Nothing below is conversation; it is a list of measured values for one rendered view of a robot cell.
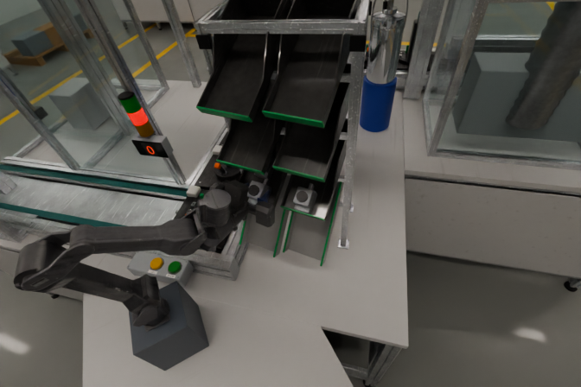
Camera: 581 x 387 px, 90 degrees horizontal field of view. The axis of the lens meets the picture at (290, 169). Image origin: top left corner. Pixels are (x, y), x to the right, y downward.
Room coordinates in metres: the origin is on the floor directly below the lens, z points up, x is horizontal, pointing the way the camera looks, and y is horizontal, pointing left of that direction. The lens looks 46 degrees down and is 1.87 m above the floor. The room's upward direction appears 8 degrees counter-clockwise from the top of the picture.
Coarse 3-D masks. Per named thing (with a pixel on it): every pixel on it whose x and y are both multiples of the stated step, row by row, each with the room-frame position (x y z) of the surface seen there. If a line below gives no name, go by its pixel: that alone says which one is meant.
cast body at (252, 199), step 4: (268, 180) 0.58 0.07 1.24; (252, 184) 0.55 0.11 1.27; (256, 184) 0.55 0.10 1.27; (260, 184) 0.54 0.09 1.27; (264, 184) 0.56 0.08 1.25; (268, 184) 0.58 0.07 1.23; (252, 188) 0.53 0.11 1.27; (256, 188) 0.53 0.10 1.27; (260, 188) 0.53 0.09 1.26; (264, 188) 0.53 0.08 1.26; (268, 188) 0.55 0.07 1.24; (248, 192) 0.53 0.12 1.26; (252, 192) 0.52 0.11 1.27; (256, 192) 0.52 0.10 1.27; (260, 192) 0.52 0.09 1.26; (264, 192) 0.53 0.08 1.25; (248, 196) 0.52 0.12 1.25; (252, 196) 0.52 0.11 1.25; (256, 196) 0.51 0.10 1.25; (260, 196) 0.51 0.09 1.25; (248, 200) 0.53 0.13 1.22; (252, 200) 0.53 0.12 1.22; (256, 200) 0.52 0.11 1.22; (252, 204) 0.53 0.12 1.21
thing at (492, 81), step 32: (448, 32) 1.28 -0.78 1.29; (480, 32) 0.95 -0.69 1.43; (512, 32) 0.92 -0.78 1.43; (544, 32) 0.89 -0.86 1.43; (448, 64) 1.12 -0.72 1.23; (480, 64) 0.94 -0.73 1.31; (512, 64) 0.91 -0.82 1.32; (480, 96) 0.93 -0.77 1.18; (512, 96) 0.89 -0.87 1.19; (576, 96) 0.83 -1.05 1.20; (448, 128) 0.95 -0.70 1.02; (480, 128) 0.91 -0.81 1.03; (512, 128) 0.87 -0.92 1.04; (544, 128) 0.84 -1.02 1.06; (576, 128) 0.80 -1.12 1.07; (576, 160) 0.78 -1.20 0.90
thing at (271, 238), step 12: (288, 180) 0.64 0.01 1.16; (252, 216) 0.60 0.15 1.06; (276, 216) 0.57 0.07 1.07; (252, 228) 0.57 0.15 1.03; (264, 228) 0.56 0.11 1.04; (276, 228) 0.54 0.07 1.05; (240, 240) 0.53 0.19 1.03; (252, 240) 0.54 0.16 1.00; (264, 240) 0.53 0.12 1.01; (276, 240) 0.51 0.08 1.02; (276, 252) 0.47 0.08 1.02
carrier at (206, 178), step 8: (216, 152) 1.04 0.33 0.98; (208, 168) 0.95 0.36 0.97; (216, 168) 0.92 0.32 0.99; (224, 168) 0.92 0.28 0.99; (232, 168) 0.91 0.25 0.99; (200, 176) 0.91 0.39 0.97; (208, 176) 0.90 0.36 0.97; (216, 176) 0.89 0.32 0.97; (224, 176) 0.87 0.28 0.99; (232, 176) 0.87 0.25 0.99; (200, 184) 0.86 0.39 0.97; (208, 184) 0.85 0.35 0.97
